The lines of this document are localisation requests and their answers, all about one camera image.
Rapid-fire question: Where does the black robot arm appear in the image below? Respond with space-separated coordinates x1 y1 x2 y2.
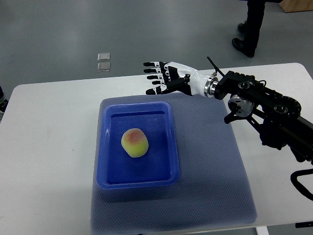
204 65 313 163

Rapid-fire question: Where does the upper metal floor plate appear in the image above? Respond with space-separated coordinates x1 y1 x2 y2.
97 52 111 61

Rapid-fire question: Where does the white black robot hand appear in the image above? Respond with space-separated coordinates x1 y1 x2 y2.
143 62 209 96

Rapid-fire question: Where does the person's shoe at left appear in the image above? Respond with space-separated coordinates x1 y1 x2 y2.
0 87 8 114

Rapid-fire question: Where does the blue plastic tray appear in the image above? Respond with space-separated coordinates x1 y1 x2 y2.
96 101 179 190

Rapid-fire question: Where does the wooden box corner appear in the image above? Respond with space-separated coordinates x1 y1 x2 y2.
279 0 313 13

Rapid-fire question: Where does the lower metal floor plate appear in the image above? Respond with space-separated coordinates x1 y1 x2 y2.
97 62 111 72

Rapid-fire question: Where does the black table clamp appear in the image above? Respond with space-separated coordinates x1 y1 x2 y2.
295 221 313 228

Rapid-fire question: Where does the person in dark trousers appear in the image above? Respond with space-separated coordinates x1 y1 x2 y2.
232 0 266 58

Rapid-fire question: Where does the green red peach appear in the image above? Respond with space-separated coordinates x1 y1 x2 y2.
121 128 149 158

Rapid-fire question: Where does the metal floor plate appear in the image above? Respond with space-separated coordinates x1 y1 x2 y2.
97 62 111 72
97 52 111 61

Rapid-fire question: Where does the grey blue mat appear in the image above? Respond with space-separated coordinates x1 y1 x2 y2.
91 93 257 235

